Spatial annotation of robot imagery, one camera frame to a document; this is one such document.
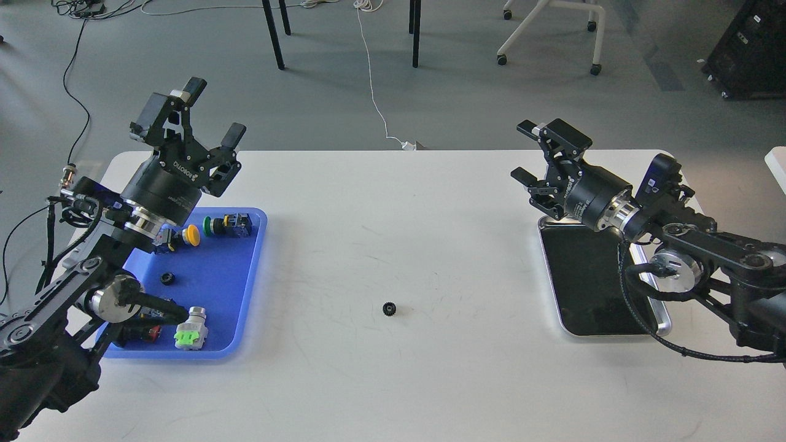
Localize black table legs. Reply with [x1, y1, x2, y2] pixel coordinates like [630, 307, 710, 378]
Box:
[262, 0, 423, 71]

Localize black equipment case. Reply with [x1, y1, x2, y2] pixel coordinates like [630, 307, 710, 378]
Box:
[702, 1, 785, 100]

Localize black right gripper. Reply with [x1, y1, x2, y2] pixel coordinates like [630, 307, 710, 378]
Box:
[511, 120, 632, 231]

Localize white wheeled chair base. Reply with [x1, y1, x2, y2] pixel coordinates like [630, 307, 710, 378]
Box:
[495, 1, 607, 78]

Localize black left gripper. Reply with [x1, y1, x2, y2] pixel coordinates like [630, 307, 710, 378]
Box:
[121, 77, 247, 225]

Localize white table edge right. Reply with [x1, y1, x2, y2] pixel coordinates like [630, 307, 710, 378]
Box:
[765, 146, 786, 193]

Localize red push button switch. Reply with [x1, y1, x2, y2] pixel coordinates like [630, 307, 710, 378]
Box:
[114, 325, 162, 347]

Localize blue plastic tray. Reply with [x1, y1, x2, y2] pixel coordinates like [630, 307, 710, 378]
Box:
[106, 207, 267, 359]

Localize silver metal tray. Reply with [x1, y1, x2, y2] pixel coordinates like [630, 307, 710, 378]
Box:
[538, 216, 648, 338]

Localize green white selector switch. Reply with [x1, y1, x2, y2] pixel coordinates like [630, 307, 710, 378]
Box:
[174, 306, 209, 351]

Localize green push button switch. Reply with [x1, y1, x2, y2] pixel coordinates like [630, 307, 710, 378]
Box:
[201, 212, 253, 238]

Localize black floor cable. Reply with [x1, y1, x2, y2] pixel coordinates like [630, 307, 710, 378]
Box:
[0, 0, 136, 304]

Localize white power cable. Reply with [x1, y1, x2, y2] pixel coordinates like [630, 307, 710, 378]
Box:
[141, 0, 418, 151]

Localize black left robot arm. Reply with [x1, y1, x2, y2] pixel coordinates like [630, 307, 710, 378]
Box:
[1, 77, 246, 441]

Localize yellow push button switch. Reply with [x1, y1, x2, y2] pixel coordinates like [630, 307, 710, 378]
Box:
[154, 224, 200, 254]

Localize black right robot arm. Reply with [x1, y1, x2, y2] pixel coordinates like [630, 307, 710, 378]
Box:
[511, 118, 785, 363]

